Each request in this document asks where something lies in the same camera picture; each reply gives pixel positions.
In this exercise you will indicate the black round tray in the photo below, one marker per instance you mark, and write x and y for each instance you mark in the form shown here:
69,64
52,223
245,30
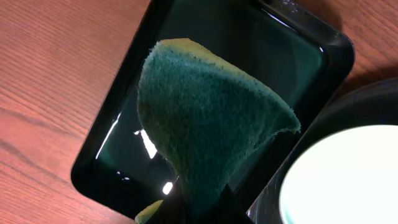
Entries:
369,105

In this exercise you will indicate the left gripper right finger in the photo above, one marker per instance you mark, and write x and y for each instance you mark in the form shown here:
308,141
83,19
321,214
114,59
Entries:
228,211

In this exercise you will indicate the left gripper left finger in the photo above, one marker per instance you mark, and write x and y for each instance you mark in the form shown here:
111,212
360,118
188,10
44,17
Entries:
172,210

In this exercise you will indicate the black rectangular tray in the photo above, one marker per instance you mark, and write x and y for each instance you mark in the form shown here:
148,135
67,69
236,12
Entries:
300,57

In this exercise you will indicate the light green plate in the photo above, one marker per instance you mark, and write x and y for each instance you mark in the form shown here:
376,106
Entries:
348,177

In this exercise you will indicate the green scrubbing sponge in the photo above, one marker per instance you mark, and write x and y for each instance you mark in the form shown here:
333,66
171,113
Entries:
205,116

